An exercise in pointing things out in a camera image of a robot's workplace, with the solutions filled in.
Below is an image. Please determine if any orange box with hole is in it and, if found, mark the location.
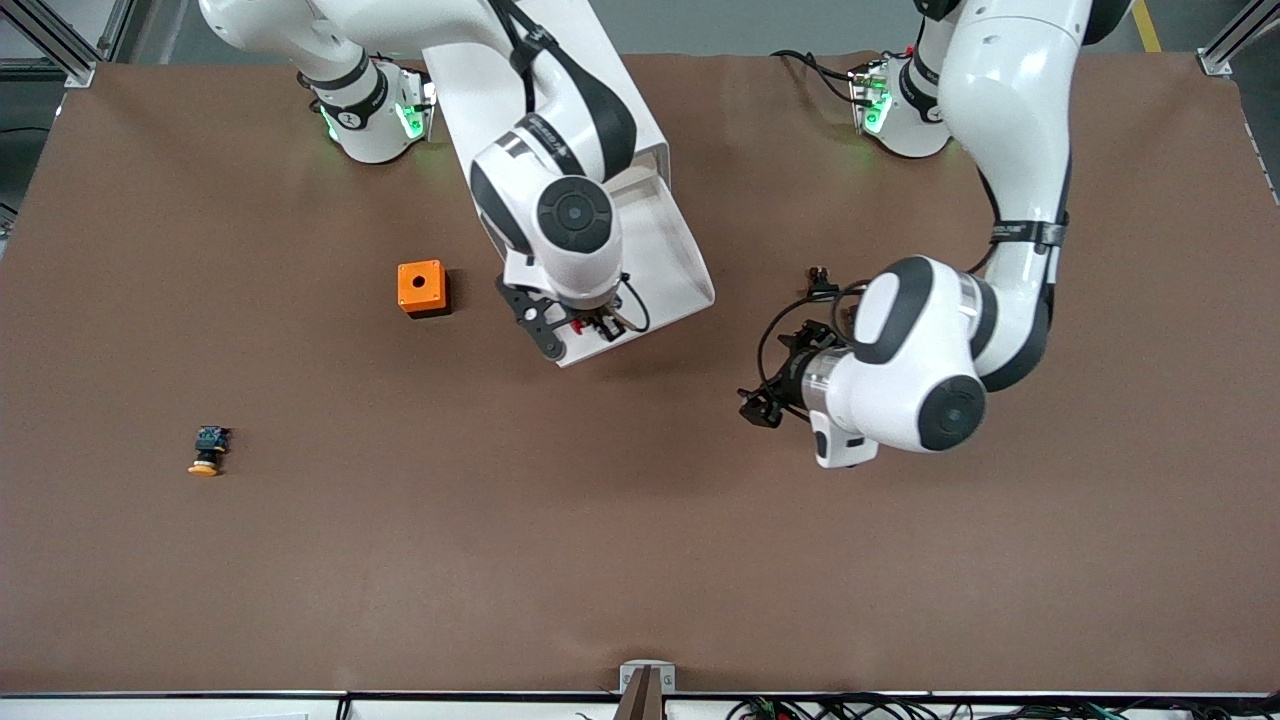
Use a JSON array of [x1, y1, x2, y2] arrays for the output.
[[397, 260, 452, 320]]

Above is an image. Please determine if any grey metal bracket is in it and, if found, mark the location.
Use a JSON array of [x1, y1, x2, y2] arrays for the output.
[[618, 660, 677, 720]]

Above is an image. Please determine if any aluminium frame profile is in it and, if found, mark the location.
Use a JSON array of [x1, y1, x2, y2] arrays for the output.
[[0, 0, 136, 89], [1197, 0, 1280, 78]]

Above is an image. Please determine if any black left base cable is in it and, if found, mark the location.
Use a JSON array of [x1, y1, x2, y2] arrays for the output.
[[770, 48, 863, 103]]

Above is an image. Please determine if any white drawer cabinet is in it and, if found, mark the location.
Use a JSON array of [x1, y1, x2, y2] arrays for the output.
[[419, 0, 670, 216]]

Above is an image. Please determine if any yellow emergency stop button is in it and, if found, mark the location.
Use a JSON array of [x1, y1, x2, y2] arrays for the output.
[[187, 425, 233, 478]]

